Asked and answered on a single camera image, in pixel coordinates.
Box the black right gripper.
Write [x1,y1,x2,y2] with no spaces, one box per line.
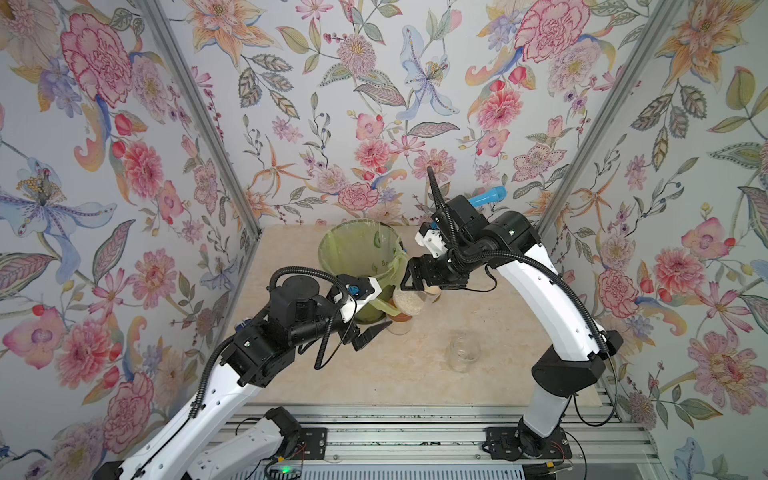
[401,247,481,295]

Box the rice jar beige lid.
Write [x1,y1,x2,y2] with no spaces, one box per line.
[392,288,432,322]

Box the clear plastic rice jar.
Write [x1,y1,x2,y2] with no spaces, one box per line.
[446,333,481,373]

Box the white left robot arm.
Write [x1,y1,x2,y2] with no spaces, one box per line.
[94,266,382,479]

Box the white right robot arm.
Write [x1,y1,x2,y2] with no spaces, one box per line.
[400,168,623,456]

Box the closed jar brown lid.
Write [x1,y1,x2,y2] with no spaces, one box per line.
[387,314,414,335]

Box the green plastic bin liner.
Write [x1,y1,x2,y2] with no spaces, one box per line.
[317,219,412,319]

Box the black mesh waste bin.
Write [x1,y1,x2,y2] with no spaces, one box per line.
[317,219,409,325]

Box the blue toy microphone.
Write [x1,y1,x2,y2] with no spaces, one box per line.
[468,186,507,209]

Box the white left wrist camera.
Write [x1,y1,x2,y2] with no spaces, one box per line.
[338,274,382,323]

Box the aluminium corner post right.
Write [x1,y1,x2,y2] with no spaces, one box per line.
[538,1,680,235]

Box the aluminium corner post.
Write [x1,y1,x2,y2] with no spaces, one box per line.
[538,1,680,235]
[137,0,261,236]

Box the aluminium corner post left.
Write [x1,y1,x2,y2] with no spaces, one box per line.
[137,0,261,236]

